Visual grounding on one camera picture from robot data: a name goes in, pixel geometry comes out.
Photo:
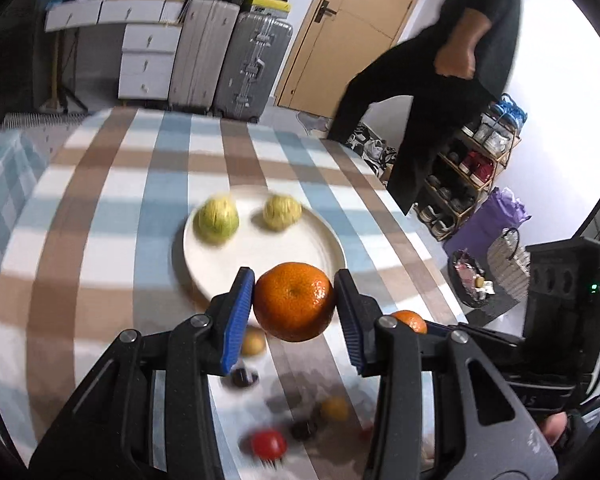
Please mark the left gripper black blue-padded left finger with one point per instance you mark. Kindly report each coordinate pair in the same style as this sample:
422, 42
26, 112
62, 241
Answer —
143, 411

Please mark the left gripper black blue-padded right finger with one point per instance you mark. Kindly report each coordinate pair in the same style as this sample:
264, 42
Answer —
443, 409

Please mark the red tomato with stem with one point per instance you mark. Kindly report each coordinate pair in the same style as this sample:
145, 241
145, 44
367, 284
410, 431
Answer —
268, 445

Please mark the large orange mandarin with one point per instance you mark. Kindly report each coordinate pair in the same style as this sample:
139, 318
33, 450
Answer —
294, 301

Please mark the operator right hand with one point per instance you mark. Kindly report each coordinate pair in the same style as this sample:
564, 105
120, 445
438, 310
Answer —
553, 427

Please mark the woven basket bag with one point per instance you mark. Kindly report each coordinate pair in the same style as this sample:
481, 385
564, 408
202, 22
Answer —
509, 264

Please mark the dark basket with items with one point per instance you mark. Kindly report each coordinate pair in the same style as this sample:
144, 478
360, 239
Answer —
468, 280

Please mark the purple bag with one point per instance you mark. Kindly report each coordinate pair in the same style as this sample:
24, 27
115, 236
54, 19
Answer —
500, 211

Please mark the dark plum near plate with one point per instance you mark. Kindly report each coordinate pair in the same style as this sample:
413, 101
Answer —
242, 377

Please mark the brown longan lower right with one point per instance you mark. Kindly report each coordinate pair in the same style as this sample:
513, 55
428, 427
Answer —
335, 409

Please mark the brown longan near plate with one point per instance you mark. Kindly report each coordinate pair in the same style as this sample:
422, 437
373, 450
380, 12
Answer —
254, 342

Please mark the dark plum lower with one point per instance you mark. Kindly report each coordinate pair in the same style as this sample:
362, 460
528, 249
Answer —
304, 430

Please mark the shoe rack with shoes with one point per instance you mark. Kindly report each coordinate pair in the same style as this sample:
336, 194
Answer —
465, 170

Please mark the large green-yellow guava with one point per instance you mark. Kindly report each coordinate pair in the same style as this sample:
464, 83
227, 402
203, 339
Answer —
217, 220

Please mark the cream round plate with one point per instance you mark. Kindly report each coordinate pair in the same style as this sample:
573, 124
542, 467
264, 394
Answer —
213, 268

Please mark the small yellow-green guava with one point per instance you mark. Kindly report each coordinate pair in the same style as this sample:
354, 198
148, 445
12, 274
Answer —
281, 211

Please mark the person in black clothes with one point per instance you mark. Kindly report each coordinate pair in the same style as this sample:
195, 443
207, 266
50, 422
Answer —
452, 70

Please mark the teal checkered side tablecloth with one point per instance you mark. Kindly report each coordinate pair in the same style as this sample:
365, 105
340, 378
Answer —
21, 165

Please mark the wooden door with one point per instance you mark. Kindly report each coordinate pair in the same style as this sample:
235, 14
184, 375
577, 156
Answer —
337, 39

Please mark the white drawer desk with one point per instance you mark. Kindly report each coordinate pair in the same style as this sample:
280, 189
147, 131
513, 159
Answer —
149, 42

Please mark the silver aluminium suitcase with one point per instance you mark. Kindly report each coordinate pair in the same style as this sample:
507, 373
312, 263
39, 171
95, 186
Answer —
252, 61

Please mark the beige suitcase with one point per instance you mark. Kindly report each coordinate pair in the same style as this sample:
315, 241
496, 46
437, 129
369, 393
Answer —
205, 35

